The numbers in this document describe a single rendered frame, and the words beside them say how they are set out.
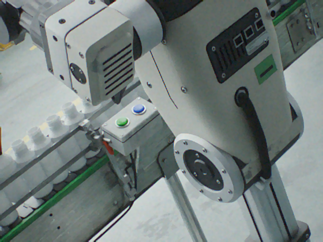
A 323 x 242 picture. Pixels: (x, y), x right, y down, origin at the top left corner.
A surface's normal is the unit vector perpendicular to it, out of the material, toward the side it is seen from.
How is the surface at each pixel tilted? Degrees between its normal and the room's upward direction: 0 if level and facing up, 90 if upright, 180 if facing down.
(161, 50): 90
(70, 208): 90
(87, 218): 90
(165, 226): 0
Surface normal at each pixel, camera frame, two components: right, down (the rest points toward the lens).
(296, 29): 0.63, 0.14
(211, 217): -0.36, -0.81
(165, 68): -0.69, 0.56
